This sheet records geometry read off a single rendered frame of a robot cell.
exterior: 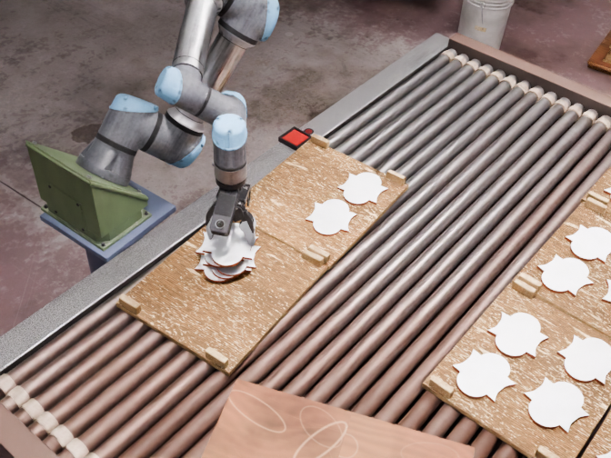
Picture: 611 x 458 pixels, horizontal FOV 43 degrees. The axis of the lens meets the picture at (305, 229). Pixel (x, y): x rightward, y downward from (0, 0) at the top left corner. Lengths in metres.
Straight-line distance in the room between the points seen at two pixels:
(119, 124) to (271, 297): 0.62
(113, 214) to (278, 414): 0.79
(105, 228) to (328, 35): 2.88
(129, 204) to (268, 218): 0.38
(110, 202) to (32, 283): 1.30
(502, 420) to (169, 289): 0.84
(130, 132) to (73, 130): 1.95
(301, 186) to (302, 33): 2.63
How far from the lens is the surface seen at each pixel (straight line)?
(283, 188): 2.22
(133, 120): 2.12
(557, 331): 1.99
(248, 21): 2.07
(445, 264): 2.08
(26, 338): 1.96
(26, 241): 3.52
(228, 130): 1.70
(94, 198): 2.05
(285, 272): 1.99
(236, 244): 1.94
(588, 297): 2.10
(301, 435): 1.59
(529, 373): 1.89
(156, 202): 2.29
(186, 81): 1.77
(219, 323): 1.88
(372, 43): 4.73
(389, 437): 1.60
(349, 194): 2.20
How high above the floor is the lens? 2.40
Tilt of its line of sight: 44 degrees down
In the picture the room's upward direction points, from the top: 3 degrees clockwise
